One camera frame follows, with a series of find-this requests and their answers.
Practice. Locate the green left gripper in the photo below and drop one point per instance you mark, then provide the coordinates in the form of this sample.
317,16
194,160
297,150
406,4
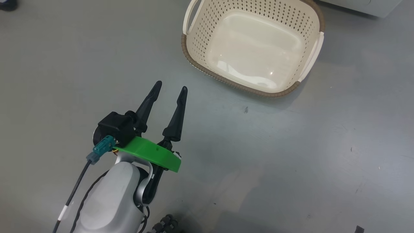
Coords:
152,153

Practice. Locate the cream perforated laundry basket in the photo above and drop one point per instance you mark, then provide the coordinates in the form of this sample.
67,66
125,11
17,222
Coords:
252,48

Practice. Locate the white washing machine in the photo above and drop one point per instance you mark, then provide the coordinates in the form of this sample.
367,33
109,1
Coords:
362,5

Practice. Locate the black round floor stand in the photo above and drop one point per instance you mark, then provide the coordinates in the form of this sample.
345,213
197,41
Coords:
7,4

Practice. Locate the small black floor tape piece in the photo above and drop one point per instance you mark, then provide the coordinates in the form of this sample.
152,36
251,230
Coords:
359,229

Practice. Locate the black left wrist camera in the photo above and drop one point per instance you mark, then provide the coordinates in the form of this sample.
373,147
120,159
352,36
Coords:
116,127

